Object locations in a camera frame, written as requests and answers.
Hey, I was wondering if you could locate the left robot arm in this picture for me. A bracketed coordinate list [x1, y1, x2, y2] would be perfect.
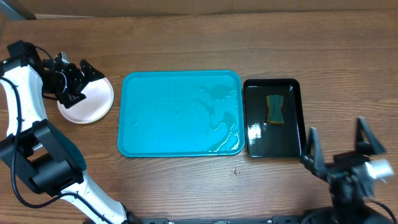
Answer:
[1, 40, 138, 223]

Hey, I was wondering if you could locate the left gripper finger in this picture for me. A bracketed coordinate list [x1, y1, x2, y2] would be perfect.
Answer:
[80, 59, 105, 84]
[58, 92, 86, 109]

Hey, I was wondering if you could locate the black rectangular tray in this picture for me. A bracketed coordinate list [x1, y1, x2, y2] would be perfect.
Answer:
[243, 78, 306, 158]

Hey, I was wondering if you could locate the teal plastic tray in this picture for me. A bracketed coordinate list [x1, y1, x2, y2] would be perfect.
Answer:
[118, 70, 245, 157]

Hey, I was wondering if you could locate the green yellow sponge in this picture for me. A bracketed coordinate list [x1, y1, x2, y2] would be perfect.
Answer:
[266, 95, 284, 125]

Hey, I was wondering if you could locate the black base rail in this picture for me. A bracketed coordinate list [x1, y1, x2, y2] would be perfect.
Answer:
[141, 215, 302, 224]

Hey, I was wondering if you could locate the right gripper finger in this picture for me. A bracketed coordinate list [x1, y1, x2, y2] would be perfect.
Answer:
[355, 116, 386, 156]
[303, 128, 326, 179]

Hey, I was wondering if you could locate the pinkish white plate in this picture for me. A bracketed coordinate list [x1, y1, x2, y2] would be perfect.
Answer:
[57, 78, 114, 124]

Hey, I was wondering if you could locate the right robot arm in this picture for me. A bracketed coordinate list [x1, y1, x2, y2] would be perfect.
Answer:
[300, 116, 397, 223]

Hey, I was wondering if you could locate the small debris on table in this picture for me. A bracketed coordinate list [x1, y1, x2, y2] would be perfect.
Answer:
[231, 165, 243, 178]

